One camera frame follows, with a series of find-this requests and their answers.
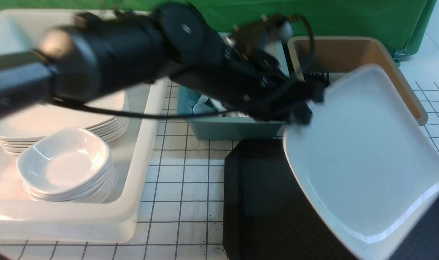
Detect green cloth backdrop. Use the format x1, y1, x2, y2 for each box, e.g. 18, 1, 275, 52
0, 0, 437, 54

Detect large white square plate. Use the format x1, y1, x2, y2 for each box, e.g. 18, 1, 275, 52
283, 64, 439, 260

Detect metal binder clip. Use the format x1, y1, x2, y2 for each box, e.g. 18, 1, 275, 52
392, 49, 410, 64

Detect stack of white small bowls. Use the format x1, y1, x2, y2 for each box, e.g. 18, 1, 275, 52
16, 128, 117, 203

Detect stack of white square plates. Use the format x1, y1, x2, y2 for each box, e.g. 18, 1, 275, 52
0, 105, 129, 155

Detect black plastic serving tray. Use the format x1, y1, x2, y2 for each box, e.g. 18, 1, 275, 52
223, 139, 439, 260

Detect black chopsticks in bin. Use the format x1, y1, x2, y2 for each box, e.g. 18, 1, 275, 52
302, 72, 331, 87

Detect brown plastic chopstick bin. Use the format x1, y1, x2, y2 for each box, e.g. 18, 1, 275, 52
305, 36, 429, 125

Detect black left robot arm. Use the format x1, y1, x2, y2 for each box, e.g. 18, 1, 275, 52
0, 2, 325, 125

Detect large white plastic tub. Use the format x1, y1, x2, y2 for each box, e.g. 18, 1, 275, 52
0, 9, 169, 244

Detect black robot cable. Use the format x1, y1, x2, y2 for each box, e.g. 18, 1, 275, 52
50, 14, 315, 120

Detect pile of white spoons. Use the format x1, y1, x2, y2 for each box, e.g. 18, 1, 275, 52
192, 95, 249, 117

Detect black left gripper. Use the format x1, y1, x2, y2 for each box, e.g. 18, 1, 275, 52
169, 54, 326, 125

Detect teal plastic spoon bin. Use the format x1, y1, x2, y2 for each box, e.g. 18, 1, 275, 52
177, 32, 292, 141

